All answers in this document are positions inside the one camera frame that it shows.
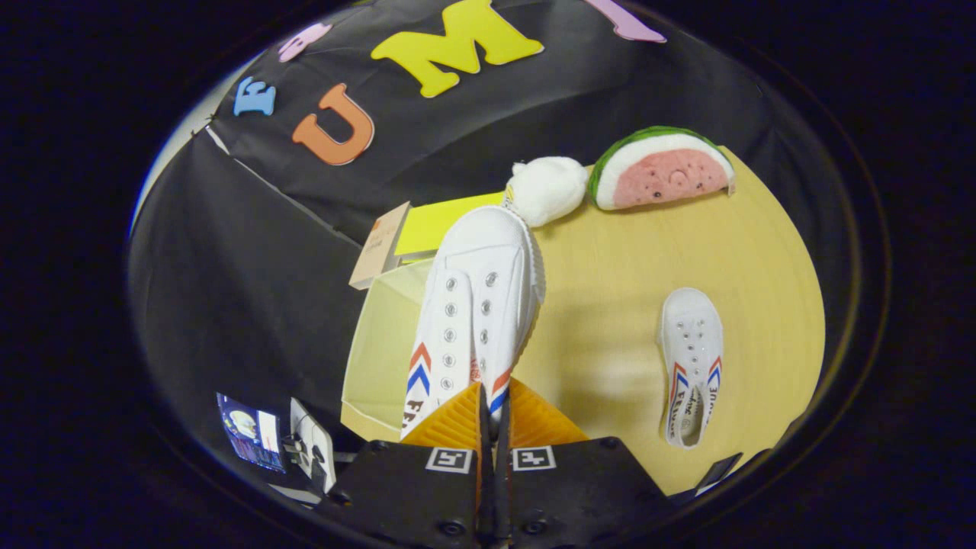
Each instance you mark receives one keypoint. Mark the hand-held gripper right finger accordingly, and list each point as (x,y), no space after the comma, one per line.
(579,488)

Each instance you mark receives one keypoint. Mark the small lit screen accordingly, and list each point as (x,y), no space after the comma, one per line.
(252,435)

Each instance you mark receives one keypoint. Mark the black flat object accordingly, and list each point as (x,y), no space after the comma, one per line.
(717,471)

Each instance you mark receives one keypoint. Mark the white canvas shoe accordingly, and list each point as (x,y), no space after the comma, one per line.
(690,335)
(480,259)

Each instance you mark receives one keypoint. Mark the yellow book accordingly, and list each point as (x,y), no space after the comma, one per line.
(431,225)

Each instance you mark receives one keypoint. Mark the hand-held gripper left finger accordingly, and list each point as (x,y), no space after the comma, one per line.
(412,496)

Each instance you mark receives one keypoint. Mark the beige book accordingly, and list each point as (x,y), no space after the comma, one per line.
(379,248)

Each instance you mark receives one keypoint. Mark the watermelon slice plush toy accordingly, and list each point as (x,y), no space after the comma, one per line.
(663,171)

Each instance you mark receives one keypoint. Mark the beige fabric storage box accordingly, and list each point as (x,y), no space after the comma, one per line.
(381,358)

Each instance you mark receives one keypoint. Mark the white device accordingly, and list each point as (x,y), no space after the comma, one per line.
(313,446)

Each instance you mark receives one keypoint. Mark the white plush toy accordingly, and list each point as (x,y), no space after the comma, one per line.
(549,191)

